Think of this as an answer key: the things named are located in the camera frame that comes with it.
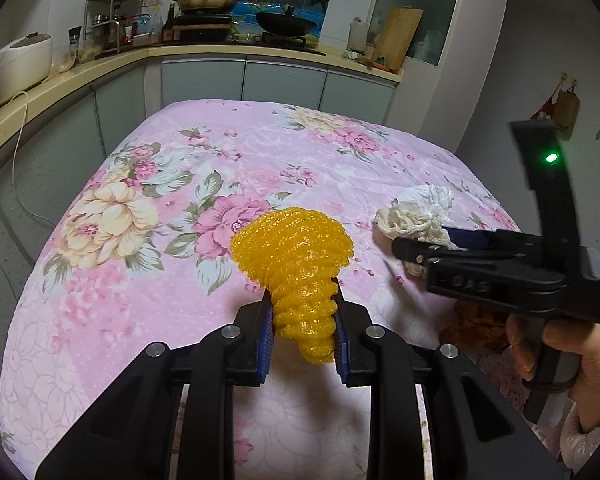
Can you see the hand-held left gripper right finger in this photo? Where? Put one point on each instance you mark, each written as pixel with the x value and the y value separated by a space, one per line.
pixel 342 355

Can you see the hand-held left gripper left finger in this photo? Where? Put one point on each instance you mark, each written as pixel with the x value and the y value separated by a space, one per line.
pixel 266 345

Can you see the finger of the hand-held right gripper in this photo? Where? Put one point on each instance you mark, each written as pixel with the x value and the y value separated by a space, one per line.
pixel 467 239
pixel 415 250

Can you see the cream mesh net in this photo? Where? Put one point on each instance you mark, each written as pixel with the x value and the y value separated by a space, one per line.
pixel 405 222

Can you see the white plastic bag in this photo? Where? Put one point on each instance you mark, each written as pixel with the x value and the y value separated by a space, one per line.
pixel 432 197

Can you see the orange-yellow foam net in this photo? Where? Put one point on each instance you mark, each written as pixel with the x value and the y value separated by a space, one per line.
pixel 290 250

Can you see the person's right forearm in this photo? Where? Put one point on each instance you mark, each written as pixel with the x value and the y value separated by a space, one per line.
pixel 590 445

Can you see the brown crumpled wrapper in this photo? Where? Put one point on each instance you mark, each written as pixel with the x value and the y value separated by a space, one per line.
pixel 475 327

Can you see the pink floral blanket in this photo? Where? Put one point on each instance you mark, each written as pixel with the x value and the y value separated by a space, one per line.
pixel 155 285

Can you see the brown paper bag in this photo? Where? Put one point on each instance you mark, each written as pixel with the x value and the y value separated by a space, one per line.
pixel 566 115

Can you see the wooden cutting board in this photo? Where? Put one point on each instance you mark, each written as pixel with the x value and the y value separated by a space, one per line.
pixel 397 35

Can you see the white plastic bottle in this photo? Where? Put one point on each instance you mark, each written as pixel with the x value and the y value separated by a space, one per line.
pixel 357 35

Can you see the frosted glass partition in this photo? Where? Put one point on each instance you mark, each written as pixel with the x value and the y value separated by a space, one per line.
pixel 430 10

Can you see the black wok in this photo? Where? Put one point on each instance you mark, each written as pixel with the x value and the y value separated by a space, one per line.
pixel 287 24

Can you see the beige kitchen counter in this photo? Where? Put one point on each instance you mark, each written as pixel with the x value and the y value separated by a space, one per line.
pixel 205 80

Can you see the black gas stove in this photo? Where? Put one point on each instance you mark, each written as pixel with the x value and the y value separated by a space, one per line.
pixel 200 32

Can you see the dark sauce bottle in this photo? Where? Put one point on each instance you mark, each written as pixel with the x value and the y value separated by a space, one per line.
pixel 168 25

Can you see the metal spice rack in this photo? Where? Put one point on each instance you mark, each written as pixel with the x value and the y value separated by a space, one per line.
pixel 112 15

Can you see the white rice cooker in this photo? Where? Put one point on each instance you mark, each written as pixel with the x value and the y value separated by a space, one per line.
pixel 20 65

